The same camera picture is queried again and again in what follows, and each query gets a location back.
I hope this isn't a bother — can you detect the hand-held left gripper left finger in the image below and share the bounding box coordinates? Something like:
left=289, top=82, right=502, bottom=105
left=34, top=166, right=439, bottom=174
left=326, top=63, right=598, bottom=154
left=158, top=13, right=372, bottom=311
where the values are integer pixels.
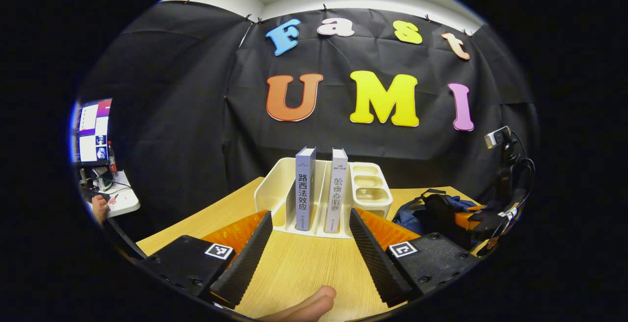
left=140, top=210, right=274, bottom=309

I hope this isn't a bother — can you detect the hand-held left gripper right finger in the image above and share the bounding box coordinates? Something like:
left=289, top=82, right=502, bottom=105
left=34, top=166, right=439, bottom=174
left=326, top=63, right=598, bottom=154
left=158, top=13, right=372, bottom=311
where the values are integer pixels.
left=349, top=208, right=481, bottom=309

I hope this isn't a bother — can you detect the blue schoolbag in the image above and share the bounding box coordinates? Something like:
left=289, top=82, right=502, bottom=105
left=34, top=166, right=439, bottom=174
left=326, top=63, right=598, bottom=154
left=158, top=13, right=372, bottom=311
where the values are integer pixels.
left=392, top=188, right=486, bottom=251

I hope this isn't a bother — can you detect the white plastic bookshelf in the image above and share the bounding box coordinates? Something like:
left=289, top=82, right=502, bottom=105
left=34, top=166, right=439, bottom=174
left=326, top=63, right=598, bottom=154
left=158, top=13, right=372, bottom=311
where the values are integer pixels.
left=254, top=157, right=393, bottom=239

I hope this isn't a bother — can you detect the light grey book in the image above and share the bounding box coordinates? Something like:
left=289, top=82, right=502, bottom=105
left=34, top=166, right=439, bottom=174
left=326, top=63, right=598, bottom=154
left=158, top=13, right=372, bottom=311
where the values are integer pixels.
left=324, top=148, right=349, bottom=234

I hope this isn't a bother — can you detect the grey-blue book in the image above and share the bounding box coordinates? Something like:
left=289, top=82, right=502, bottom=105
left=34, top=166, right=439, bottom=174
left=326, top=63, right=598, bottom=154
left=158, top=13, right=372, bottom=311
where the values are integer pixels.
left=294, top=146, right=317, bottom=232

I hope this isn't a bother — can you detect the white side table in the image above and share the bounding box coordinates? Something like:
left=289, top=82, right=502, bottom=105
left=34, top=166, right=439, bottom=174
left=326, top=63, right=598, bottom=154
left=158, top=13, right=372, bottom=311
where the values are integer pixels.
left=81, top=171, right=141, bottom=217

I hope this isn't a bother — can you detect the computer monitor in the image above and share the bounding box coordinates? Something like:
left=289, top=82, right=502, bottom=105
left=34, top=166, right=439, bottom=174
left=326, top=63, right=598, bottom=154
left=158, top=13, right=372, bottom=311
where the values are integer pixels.
left=74, top=98, right=113, bottom=165

